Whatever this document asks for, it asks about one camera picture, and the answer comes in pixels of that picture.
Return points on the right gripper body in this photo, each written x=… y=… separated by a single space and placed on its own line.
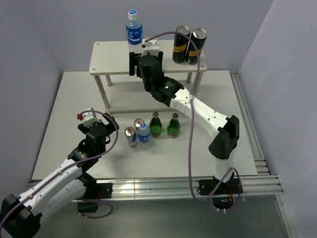
x=147 y=85

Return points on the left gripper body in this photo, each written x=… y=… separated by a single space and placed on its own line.
x=84 y=129

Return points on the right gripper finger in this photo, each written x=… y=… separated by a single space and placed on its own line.
x=160 y=57
x=133 y=64

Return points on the silver energy can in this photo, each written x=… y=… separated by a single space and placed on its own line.
x=138 y=122
x=131 y=136

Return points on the blue-label water bottle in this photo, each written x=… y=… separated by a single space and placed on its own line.
x=134 y=32
x=143 y=133

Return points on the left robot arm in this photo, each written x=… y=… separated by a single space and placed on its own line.
x=22 y=216

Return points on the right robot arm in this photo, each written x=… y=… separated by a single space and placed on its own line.
x=224 y=130

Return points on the white two-tier shelf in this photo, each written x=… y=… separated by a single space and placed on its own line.
x=122 y=93

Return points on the left black tall can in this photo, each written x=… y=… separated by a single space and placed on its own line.
x=180 y=44

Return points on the black tall can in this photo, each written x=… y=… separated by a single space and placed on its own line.
x=180 y=44
x=198 y=37

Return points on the left green glass bottle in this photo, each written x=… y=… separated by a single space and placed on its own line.
x=155 y=125

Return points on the green glass bottle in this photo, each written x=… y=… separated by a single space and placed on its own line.
x=173 y=128
x=155 y=125

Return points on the right black tall can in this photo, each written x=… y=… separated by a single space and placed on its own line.
x=198 y=37

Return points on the right green glass bottle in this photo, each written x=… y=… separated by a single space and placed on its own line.
x=173 y=128

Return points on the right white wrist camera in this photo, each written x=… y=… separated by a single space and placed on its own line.
x=151 y=47

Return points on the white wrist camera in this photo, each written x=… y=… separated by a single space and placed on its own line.
x=88 y=118
x=151 y=47

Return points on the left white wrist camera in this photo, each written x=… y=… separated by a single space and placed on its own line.
x=88 y=118

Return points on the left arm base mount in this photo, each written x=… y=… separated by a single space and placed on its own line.
x=99 y=192

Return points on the aluminium side rail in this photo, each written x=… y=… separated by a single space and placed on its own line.
x=260 y=162

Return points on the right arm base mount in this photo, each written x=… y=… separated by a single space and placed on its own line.
x=210 y=186

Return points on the aluminium front rail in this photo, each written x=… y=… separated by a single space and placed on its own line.
x=178 y=188

